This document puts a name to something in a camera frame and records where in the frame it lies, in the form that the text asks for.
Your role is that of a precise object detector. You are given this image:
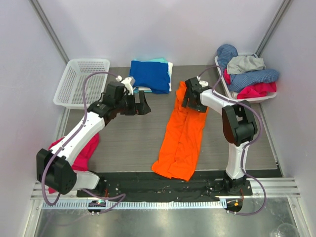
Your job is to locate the pink cloth on table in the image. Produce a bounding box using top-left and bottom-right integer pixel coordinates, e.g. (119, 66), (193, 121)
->
(47, 133), (100, 195)

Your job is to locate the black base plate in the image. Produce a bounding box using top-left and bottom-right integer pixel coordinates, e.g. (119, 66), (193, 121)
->
(90, 170), (253, 203)

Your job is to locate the left corner metal post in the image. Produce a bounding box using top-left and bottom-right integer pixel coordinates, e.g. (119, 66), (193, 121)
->
(29, 0), (69, 64)

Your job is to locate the folded blue t-shirt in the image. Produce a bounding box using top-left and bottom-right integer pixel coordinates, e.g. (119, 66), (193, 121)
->
(128, 60), (171, 95)

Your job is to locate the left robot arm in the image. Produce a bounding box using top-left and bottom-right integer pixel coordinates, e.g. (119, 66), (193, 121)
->
(36, 77), (151, 197)

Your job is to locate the grey t-shirt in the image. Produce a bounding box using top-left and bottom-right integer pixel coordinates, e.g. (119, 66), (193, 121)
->
(226, 56), (266, 75)

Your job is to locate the orange t-shirt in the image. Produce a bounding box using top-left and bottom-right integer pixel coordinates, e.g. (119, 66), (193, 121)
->
(152, 81), (209, 181)

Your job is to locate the folded white t-shirt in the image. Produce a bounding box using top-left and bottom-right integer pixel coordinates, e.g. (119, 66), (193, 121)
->
(133, 62), (174, 93)

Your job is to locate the corner metal post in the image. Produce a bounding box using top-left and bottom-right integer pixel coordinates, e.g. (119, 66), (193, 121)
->
(29, 0), (69, 64)
(255, 0), (293, 56)

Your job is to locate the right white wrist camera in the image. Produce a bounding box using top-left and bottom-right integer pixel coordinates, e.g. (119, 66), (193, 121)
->
(197, 76), (208, 87)

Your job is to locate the blue checkered shirt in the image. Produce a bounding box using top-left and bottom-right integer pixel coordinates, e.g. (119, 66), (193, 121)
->
(217, 44), (279, 92)

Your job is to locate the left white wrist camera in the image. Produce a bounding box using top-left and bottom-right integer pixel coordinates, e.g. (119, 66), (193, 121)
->
(116, 76), (135, 95)

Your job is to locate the pink t-shirt in bin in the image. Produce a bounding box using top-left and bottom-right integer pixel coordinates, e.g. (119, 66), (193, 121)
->
(224, 69), (279, 99)

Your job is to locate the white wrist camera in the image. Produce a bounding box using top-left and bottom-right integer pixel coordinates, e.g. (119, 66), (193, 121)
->
(197, 76), (208, 87)
(116, 76), (135, 95)

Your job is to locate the right corner metal post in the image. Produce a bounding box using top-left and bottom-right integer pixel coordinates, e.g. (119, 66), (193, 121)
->
(255, 0), (293, 56)

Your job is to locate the folded teal t-shirt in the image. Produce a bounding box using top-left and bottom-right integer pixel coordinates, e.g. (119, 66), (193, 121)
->
(132, 58), (166, 94)

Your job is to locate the white slotted cable duct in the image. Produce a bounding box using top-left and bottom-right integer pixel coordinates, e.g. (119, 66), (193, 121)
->
(42, 199), (227, 210)

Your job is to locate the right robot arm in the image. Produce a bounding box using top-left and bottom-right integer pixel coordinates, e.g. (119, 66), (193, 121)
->
(182, 77), (258, 195)

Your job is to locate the white plastic bin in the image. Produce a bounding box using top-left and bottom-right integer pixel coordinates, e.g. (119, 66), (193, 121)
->
(220, 53), (277, 103)

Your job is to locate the aluminium rail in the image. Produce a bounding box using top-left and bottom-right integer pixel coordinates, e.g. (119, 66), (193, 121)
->
(31, 177), (301, 201)

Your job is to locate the white perforated plastic basket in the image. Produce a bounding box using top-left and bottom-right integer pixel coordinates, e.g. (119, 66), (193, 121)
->
(53, 58), (110, 110)

